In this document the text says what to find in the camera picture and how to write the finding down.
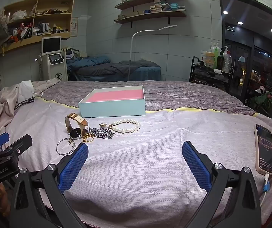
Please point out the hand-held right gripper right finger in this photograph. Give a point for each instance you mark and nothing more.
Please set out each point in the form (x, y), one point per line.
(196, 163)

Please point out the green pump bottle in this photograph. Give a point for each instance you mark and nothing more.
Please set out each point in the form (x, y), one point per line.
(215, 53)

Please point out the thin silver bangle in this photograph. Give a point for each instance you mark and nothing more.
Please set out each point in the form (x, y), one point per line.
(68, 142)

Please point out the clear plastic bottle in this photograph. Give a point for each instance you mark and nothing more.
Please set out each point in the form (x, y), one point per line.
(226, 63)

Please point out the glass door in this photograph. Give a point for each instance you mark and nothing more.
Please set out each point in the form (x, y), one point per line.
(245, 52)

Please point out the white face mask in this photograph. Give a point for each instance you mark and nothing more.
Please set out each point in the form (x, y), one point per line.
(27, 87)

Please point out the gold brooch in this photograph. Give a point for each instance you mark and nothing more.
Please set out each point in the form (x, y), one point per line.
(102, 125)

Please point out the grey striped blanket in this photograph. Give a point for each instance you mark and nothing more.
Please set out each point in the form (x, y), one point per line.
(185, 95)

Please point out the beige cloth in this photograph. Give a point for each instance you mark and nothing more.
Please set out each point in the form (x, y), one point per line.
(5, 104)

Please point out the smartphone in beige case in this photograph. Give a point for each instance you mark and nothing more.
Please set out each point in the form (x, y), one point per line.
(265, 149)

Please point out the gold clasp charm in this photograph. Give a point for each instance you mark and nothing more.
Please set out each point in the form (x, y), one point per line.
(88, 138)

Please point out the wall poster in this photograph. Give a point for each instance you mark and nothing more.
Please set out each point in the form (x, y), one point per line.
(74, 27)

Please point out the pile of bags and books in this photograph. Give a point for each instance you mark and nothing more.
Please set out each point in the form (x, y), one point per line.
(24, 28)

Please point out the pale lilac blanket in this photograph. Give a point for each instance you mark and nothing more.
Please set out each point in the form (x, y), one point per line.
(138, 159)

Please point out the dark grey blanket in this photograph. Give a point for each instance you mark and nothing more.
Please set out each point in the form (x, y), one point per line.
(116, 67)

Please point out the stacks of books and boxes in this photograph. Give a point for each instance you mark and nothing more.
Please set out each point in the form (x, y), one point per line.
(159, 3)

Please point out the yellow baby bottle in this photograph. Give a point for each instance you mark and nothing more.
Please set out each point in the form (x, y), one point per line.
(209, 60)

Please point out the white pump bottle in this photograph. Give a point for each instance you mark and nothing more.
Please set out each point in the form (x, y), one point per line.
(212, 46)

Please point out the white floor lamp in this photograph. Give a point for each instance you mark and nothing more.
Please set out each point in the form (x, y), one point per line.
(132, 52)

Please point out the wooden wall cabinet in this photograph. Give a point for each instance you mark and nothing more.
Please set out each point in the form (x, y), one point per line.
(55, 36)

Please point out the dark blue blanket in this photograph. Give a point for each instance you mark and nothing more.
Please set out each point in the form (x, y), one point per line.
(90, 60)

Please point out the black trolley cart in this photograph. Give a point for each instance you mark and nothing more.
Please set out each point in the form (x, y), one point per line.
(207, 78)

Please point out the white beauty machine with screen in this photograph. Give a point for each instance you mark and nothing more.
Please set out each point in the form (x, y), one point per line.
(55, 68)

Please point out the green potted plant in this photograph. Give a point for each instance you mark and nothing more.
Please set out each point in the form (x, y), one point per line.
(262, 102)

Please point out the light blue box pink lining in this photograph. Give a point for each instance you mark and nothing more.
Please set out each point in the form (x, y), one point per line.
(112, 109)

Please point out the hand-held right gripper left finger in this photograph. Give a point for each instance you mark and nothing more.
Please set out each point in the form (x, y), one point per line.
(75, 166)

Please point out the dark pump bottle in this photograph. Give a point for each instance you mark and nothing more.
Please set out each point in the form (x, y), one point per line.
(221, 59)

